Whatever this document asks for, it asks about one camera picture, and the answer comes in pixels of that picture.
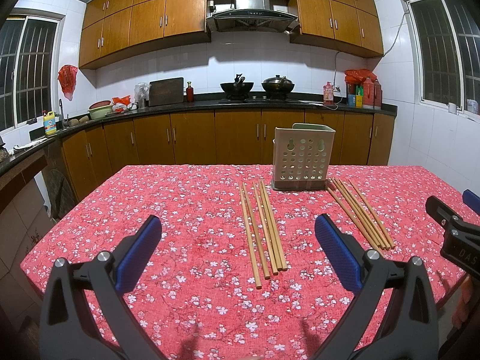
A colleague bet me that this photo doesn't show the wooden cabinets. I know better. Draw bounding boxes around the wooden cabinets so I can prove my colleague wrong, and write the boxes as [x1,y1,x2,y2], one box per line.
[62,109,395,200]
[78,0,384,69]

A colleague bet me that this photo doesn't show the red sauce bottle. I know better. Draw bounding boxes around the red sauce bottle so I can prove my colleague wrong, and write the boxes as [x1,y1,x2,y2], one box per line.
[185,81,194,102]

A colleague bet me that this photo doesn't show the beige perforated utensil holder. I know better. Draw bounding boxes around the beige perforated utensil holder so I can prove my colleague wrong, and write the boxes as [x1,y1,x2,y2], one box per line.
[272,123,336,191]

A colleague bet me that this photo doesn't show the window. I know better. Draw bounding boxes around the window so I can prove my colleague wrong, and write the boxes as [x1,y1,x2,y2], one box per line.
[408,0,479,116]
[0,16,58,131]

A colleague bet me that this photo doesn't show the lower wooden cabinets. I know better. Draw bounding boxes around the lower wooden cabinets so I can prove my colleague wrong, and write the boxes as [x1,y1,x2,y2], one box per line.
[62,109,395,200]

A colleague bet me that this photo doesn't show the pink detergent bottle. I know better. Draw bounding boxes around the pink detergent bottle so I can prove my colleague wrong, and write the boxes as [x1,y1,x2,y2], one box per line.
[323,81,335,105]

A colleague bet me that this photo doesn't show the left window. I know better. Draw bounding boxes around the left window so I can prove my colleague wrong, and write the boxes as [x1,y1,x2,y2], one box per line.
[0,16,58,131]

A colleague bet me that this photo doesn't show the black wok left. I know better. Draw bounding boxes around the black wok left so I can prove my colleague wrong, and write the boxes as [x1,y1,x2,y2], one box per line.
[220,73,254,101]

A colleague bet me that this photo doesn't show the wooden chopstick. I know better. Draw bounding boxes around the wooden chopstick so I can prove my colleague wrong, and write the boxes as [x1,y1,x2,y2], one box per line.
[327,188,382,254]
[331,178,387,251]
[259,179,282,272]
[253,184,278,275]
[349,180,395,249]
[266,190,287,272]
[240,185,262,289]
[241,183,270,280]
[337,178,393,250]
[334,178,392,251]

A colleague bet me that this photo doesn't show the red plastic bag hanging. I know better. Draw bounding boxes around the red plastic bag hanging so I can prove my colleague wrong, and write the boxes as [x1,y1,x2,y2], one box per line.
[58,64,78,101]

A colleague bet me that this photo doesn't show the dark cutting board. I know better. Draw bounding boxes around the dark cutting board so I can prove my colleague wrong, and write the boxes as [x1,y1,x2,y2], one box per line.
[149,77,184,107]

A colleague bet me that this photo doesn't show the green bowl with lid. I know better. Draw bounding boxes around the green bowl with lid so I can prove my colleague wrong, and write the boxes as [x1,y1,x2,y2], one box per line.
[89,100,112,120]

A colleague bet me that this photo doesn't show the yellow dish soap bottle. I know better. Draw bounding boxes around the yellow dish soap bottle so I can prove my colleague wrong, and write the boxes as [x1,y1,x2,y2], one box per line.
[42,111,57,137]

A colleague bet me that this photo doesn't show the right window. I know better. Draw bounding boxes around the right window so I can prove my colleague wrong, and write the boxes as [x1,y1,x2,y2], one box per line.
[408,0,479,116]

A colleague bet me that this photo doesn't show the red bag on counter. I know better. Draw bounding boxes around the red bag on counter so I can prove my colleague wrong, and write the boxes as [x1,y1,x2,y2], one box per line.
[344,68,377,85]

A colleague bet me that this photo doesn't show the black wok with lid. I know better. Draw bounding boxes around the black wok with lid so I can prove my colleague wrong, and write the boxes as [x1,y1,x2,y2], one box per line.
[262,75,295,100]

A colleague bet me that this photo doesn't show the upper wooden cabinets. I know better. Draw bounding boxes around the upper wooden cabinets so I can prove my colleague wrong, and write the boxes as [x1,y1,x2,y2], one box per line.
[78,0,384,69]

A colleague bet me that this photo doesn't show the red floral tablecloth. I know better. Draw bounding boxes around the red floral tablecloth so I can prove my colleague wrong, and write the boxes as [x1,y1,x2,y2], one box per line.
[20,163,470,360]

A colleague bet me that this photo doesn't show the colourful utensil cups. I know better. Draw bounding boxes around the colourful utensil cups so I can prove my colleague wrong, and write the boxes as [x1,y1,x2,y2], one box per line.
[346,84,363,108]

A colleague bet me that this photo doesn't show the steel range hood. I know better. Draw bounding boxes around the steel range hood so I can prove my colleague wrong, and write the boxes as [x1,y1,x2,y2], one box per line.
[206,0,299,34]

